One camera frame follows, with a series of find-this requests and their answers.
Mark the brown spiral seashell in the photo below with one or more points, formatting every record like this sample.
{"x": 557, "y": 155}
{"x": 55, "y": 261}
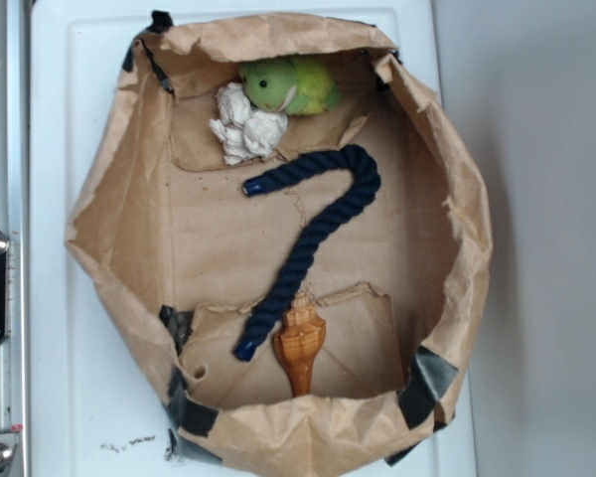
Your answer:
{"x": 299, "y": 341}

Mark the brown paper bag tray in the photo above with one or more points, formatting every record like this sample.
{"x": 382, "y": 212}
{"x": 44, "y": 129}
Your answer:
{"x": 179, "y": 255}

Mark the crumpled white paper ball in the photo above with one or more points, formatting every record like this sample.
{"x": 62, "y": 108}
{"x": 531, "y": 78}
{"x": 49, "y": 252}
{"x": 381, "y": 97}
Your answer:
{"x": 246, "y": 132}

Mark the green plush bird toy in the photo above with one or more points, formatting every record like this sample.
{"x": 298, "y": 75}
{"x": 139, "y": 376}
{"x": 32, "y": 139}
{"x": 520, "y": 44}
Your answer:
{"x": 295, "y": 85}

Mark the aluminium frame rail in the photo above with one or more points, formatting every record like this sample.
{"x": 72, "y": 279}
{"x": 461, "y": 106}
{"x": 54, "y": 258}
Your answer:
{"x": 15, "y": 19}

